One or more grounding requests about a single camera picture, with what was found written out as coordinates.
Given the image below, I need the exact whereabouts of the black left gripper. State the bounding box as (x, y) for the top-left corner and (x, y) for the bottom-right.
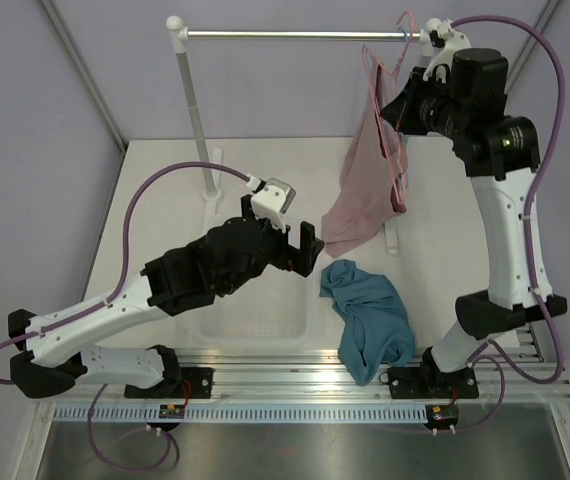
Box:
(221, 196), (323, 296)

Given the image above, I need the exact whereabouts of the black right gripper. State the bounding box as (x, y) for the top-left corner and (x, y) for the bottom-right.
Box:
(382, 68), (468, 142)

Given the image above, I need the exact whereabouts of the pink wire hanger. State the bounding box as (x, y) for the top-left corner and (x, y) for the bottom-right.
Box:
(360, 10), (416, 206)

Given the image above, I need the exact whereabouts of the blue tank top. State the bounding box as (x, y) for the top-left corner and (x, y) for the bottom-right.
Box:
(319, 259), (416, 386)

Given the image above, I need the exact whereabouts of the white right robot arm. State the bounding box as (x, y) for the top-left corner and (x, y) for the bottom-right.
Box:
(381, 48), (568, 400)

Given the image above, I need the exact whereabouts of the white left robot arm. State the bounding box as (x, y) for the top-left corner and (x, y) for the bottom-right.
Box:
(8, 196), (324, 399)

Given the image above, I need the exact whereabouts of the pink tank top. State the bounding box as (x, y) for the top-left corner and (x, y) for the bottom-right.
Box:
(321, 47), (408, 258)

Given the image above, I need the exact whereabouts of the translucent white plastic basket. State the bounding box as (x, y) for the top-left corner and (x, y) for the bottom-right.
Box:
(194, 265), (318, 349)

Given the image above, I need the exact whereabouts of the white clothes rack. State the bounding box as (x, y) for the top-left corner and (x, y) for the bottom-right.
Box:
(166, 11), (429, 255)

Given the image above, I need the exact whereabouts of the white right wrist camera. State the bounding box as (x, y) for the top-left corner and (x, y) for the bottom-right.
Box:
(419, 18), (471, 81)

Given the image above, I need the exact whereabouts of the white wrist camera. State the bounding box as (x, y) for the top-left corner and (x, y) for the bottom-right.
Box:
(246, 175), (296, 233)
(419, 18), (471, 81)

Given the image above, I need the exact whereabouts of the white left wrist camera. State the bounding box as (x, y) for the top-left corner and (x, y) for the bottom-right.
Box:
(246, 175), (296, 233)

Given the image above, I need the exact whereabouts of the blue wire hanger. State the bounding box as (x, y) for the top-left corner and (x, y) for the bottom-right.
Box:
(374, 27), (412, 191)

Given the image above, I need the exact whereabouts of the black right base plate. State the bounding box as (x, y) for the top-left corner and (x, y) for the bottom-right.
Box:
(378, 367), (479, 400)

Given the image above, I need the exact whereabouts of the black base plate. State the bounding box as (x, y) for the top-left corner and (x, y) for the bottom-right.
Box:
(378, 367), (479, 400)
(124, 367), (214, 399)

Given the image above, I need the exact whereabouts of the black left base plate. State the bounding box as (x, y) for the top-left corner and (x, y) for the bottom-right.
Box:
(124, 367), (214, 399)

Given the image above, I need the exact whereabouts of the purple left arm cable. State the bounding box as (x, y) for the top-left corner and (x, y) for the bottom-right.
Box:
(0, 162), (252, 387)

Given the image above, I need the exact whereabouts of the aluminium mounting rail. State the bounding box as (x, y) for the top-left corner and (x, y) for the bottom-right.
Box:
(32, 324), (570, 404)

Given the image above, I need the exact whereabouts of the white slotted cable duct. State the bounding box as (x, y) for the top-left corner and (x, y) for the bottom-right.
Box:
(54, 403), (427, 424)

